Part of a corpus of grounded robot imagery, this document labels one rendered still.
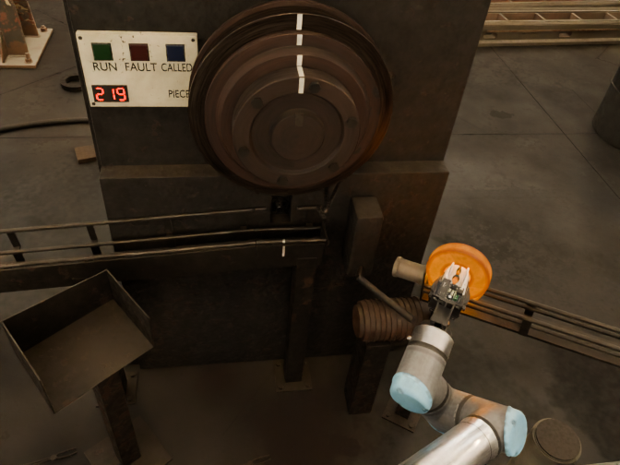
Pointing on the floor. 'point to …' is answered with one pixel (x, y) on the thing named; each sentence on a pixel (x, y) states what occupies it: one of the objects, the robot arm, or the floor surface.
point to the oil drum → (610, 113)
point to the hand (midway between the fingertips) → (460, 267)
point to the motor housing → (376, 345)
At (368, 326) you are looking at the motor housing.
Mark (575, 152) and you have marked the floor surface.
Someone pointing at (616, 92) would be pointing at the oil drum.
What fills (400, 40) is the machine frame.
